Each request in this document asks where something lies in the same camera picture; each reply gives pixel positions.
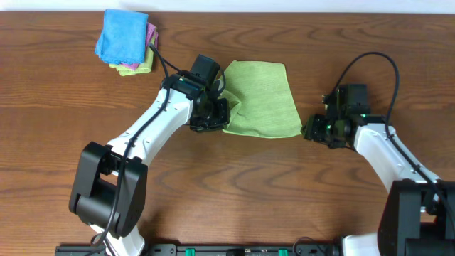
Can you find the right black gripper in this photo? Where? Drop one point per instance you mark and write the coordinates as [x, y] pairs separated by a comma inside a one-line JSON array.
[[312, 131]]

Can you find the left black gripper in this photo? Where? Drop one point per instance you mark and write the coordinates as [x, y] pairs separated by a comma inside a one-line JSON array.
[[222, 121]]

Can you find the green microfiber cloth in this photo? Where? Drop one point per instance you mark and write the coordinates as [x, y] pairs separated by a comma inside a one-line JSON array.
[[260, 100]]

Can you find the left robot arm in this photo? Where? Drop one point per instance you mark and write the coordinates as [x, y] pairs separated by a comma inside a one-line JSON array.
[[109, 189]]

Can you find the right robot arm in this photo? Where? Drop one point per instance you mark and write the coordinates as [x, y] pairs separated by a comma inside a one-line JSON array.
[[418, 218]]

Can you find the folded light green cloth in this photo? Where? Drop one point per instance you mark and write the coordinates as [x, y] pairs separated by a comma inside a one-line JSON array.
[[144, 67]]

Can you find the folded purple cloth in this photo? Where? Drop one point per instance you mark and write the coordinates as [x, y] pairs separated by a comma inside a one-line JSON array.
[[150, 33]]

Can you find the folded blue cloth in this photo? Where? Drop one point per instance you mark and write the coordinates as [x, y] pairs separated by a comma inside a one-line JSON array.
[[123, 37]]

